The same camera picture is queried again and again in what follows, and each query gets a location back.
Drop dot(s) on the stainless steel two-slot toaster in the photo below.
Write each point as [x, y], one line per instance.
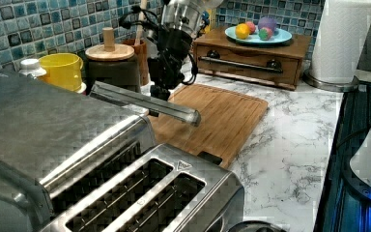
[162, 190]

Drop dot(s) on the light blue plate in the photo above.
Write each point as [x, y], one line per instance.
[279, 36]

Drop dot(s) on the colourful cereal box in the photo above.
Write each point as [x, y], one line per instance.
[209, 20]

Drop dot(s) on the pink toy strawberry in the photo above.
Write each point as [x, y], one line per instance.
[251, 26]

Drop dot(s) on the metal kettle top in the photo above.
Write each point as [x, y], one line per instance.
[255, 226]

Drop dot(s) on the yellow plastic cup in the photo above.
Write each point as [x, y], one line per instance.
[63, 70]

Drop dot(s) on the wooden drawer box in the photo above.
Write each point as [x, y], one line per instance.
[290, 54]

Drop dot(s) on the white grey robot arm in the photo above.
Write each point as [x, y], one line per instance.
[181, 23]

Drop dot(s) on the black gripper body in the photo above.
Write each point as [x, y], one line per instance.
[172, 48]

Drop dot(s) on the purple toy fruit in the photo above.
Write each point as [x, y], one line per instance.
[266, 22]

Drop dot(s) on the white paper towel roll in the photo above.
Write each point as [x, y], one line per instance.
[340, 40]

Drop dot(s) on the yellow toy lemon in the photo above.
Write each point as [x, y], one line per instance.
[242, 31]

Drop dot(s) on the bamboo cutting board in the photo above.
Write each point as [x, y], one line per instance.
[227, 120]

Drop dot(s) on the black drawer handle bar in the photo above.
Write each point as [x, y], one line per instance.
[272, 66]

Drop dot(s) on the red green toy strawberry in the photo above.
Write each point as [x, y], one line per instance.
[265, 33]

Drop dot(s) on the round wooden lid canister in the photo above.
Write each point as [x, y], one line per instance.
[112, 63]

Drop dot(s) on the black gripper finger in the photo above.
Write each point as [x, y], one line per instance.
[159, 93]

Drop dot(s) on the brown utensil holder cup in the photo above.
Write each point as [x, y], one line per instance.
[140, 50]

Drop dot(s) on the stainless steel toaster oven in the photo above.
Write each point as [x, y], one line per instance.
[49, 139]

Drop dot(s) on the white cap bottle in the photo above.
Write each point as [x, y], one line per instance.
[32, 67]

